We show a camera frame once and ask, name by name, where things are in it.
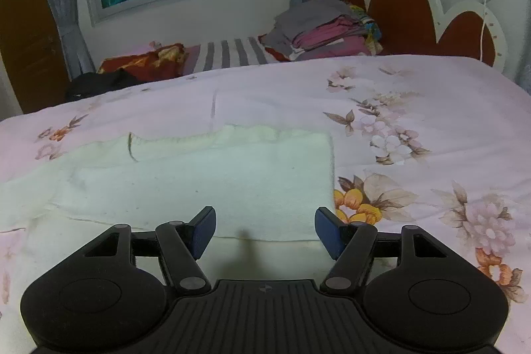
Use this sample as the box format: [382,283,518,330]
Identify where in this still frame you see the pile of folded clothes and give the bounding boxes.
[259,0,384,62]

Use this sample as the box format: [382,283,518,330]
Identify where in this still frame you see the white towel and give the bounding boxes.
[0,124,337,280]

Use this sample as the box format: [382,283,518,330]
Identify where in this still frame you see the black cloth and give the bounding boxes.
[65,69,139,103]

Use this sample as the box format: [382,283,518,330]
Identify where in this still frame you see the red floral pillow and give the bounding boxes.
[97,43,189,79]

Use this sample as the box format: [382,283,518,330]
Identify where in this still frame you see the red and white headboard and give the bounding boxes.
[343,0,509,73]

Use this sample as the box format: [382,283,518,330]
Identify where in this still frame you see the pink floral bed sheet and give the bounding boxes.
[0,54,531,354]

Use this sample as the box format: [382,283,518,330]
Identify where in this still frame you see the brown wooden door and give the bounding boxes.
[0,0,71,114]

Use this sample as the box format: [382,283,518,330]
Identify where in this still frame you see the grey striped pillow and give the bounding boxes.
[183,36,283,73]

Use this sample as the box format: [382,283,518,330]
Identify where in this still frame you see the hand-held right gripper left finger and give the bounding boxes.
[83,206,217,293]

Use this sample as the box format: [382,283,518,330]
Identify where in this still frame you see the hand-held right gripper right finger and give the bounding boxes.
[314,206,451,294]

